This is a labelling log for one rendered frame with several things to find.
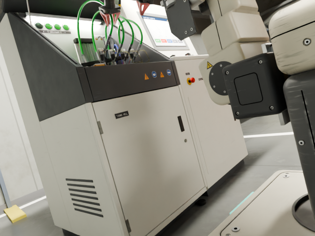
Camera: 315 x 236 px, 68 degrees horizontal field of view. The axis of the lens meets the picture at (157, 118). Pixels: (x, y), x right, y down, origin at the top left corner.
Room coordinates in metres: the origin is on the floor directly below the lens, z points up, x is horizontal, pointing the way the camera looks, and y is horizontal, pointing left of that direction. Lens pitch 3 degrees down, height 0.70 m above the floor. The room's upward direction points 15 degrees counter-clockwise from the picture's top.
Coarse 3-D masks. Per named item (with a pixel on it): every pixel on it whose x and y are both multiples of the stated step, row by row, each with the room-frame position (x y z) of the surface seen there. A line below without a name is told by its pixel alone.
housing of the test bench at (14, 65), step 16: (0, 16) 1.50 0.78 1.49; (0, 32) 1.56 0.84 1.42; (16, 48) 1.43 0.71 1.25; (16, 64) 1.49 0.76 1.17; (16, 80) 1.54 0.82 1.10; (16, 96) 1.61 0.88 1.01; (32, 112) 1.47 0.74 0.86; (32, 128) 1.53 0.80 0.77; (32, 144) 1.59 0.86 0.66; (48, 160) 1.45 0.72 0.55; (48, 176) 1.51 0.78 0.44; (48, 192) 1.57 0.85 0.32; (64, 208) 1.44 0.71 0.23; (64, 224) 1.49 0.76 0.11
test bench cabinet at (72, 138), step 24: (48, 120) 1.33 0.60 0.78; (72, 120) 1.14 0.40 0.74; (48, 144) 1.40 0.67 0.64; (72, 144) 1.19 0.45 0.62; (96, 144) 1.04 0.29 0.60; (72, 168) 1.25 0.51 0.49; (96, 168) 1.08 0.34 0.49; (72, 192) 1.31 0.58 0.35; (96, 192) 1.12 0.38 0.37; (72, 216) 1.38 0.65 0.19; (96, 216) 1.17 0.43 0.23; (120, 216) 1.03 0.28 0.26; (168, 216) 1.24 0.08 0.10
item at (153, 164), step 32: (128, 96) 1.20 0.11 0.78; (160, 96) 1.37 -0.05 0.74; (128, 128) 1.16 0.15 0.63; (160, 128) 1.32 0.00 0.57; (128, 160) 1.12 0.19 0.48; (160, 160) 1.27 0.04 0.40; (192, 160) 1.47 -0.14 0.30; (128, 192) 1.09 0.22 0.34; (160, 192) 1.23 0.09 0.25; (192, 192) 1.41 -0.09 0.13; (128, 224) 1.05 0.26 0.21
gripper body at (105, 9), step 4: (104, 0) 1.26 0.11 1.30; (108, 0) 1.25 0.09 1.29; (112, 0) 1.26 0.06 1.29; (104, 4) 1.28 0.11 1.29; (108, 4) 1.26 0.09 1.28; (112, 4) 1.27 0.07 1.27; (100, 8) 1.28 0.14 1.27; (104, 8) 1.27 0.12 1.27; (108, 8) 1.27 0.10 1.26; (112, 8) 1.28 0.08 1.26; (116, 8) 1.29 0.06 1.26; (120, 8) 1.31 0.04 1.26
